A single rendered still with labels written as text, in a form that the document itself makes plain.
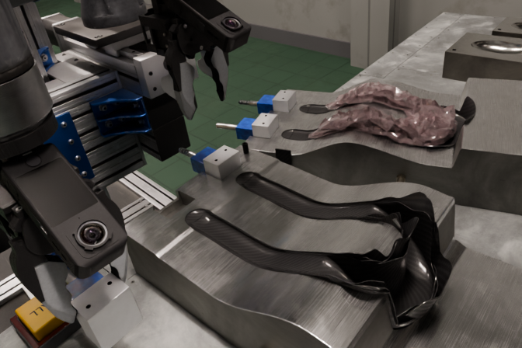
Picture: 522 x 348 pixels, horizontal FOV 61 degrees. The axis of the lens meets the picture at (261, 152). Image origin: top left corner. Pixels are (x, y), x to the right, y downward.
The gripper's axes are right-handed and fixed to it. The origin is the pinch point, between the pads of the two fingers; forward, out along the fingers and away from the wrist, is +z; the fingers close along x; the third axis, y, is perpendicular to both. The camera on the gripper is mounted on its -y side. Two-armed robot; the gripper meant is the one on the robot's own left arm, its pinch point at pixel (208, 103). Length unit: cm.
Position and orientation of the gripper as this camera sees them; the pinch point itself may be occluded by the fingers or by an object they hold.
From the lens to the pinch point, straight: 68.0
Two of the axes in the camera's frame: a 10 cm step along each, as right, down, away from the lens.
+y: -7.6, -2.8, 5.9
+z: 1.2, 8.3, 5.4
